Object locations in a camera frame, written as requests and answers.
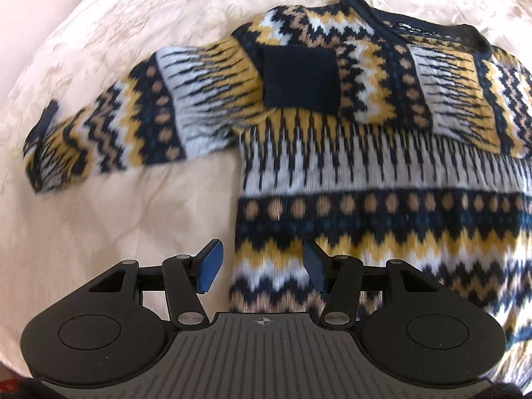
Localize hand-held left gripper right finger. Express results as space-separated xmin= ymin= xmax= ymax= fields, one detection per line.
xmin=303 ymin=240 xmax=441 ymax=327

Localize cream embroidered bedspread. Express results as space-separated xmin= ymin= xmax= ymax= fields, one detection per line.
xmin=0 ymin=0 xmax=532 ymax=399

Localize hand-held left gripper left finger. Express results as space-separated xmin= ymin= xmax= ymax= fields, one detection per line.
xmin=87 ymin=239 xmax=225 ymax=328

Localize navy yellow patterned knit sweater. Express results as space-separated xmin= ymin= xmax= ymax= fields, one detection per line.
xmin=23 ymin=0 xmax=532 ymax=355

